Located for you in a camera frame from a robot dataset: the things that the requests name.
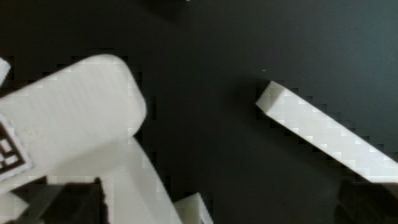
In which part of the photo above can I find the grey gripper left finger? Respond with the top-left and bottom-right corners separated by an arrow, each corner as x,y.
16,178 -> 110,224

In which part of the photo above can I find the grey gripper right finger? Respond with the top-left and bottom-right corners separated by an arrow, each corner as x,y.
334,180 -> 398,224

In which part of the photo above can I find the white chair back frame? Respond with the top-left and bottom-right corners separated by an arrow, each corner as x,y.
0,53 -> 216,224

